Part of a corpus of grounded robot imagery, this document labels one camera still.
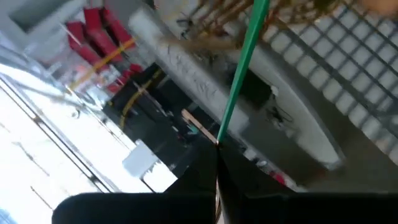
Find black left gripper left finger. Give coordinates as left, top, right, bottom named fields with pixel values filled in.
left=164, top=144, right=218, bottom=224

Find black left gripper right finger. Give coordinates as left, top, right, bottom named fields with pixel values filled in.
left=217, top=145, right=295, bottom=224

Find gold spoon green handle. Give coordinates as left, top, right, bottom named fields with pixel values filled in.
left=215, top=0, right=271, bottom=147

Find gold utensils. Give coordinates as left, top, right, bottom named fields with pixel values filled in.
left=161, top=0, right=259, bottom=54

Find grey plastic silverware basket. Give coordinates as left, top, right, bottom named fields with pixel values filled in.
left=128, top=0, right=398, bottom=195

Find white box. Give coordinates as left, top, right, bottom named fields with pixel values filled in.
left=122, top=139, right=160, bottom=179

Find red plastic bin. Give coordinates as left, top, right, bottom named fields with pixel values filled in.
left=66, top=21, right=110, bottom=68
left=83, top=6, right=137, bottom=51

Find orange cable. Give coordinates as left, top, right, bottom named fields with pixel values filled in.
left=119, top=68, right=164, bottom=128

